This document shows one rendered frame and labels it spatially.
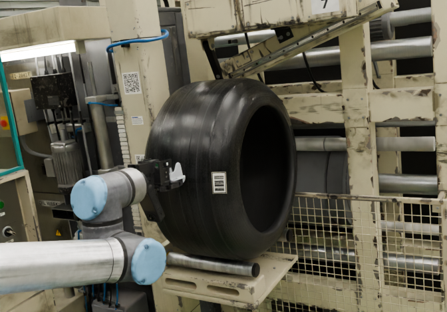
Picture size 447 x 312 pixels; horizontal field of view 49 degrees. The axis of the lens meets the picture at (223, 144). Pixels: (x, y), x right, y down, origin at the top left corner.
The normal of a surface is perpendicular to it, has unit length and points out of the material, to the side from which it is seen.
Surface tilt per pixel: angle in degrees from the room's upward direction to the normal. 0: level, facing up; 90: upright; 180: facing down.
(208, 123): 51
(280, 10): 90
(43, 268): 82
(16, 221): 90
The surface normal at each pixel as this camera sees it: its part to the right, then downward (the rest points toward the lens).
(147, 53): 0.86, 0.00
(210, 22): -0.49, 0.23
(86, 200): -0.51, 0.02
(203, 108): -0.40, -0.62
